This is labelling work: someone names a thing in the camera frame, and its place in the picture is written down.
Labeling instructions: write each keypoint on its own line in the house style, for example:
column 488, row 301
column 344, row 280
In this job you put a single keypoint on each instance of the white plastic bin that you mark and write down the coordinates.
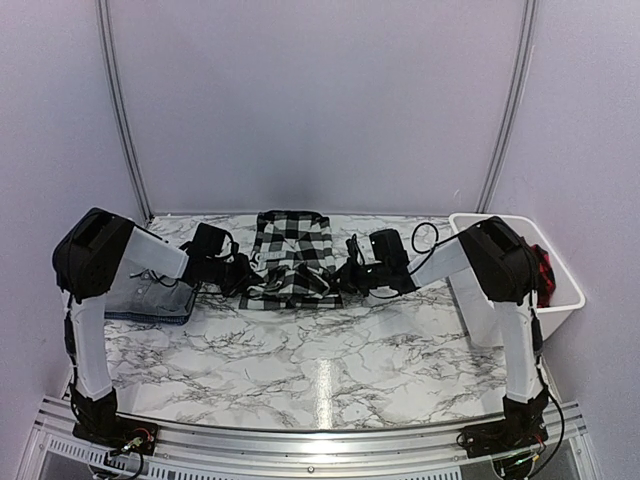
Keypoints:
column 477, row 311

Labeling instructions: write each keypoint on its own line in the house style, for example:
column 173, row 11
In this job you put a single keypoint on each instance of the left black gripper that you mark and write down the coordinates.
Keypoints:
column 246, row 278

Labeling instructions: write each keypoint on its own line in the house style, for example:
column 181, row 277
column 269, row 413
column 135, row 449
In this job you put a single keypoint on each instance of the red black plaid shirt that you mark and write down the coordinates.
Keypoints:
column 546, row 282

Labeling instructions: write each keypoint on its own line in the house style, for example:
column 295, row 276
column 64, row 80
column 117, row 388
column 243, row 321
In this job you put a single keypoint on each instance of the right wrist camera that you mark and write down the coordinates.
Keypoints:
column 354, row 252

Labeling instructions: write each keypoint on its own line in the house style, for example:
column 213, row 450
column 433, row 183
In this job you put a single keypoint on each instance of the black white plaid shirt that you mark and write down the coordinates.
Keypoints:
column 293, row 263

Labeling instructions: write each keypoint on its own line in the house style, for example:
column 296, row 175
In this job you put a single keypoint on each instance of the right wall metal profile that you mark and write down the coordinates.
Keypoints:
column 524, row 49

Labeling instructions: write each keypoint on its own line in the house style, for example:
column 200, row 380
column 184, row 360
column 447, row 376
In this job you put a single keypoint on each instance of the grey shirt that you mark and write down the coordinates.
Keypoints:
column 144, row 292

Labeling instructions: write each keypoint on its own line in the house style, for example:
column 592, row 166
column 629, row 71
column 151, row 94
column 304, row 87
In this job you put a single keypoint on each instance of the left wall metal profile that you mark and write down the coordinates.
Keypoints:
column 117, row 99

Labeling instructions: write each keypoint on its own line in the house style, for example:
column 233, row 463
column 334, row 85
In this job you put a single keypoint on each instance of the blue checked shirt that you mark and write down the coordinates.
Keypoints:
column 147, row 319

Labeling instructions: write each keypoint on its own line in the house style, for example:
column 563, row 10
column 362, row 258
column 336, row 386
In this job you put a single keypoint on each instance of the aluminium front rail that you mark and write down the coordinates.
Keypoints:
column 190, row 451

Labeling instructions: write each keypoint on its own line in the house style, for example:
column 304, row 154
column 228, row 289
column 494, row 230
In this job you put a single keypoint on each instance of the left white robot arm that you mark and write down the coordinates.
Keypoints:
column 86, row 262

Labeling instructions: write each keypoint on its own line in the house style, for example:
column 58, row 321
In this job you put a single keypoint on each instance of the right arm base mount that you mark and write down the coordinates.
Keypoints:
column 498, row 437

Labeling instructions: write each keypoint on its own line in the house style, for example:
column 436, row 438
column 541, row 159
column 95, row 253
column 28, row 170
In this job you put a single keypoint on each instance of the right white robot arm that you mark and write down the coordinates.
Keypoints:
column 506, row 270

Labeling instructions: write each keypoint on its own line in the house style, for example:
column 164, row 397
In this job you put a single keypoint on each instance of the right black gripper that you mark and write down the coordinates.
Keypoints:
column 347, row 279

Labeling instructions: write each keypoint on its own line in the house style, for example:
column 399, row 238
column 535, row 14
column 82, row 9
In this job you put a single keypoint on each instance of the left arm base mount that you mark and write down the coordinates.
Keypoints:
column 126, row 435

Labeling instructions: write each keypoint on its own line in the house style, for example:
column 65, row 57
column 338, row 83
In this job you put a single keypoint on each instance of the wall metal profile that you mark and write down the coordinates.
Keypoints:
column 524, row 49
column 117, row 99

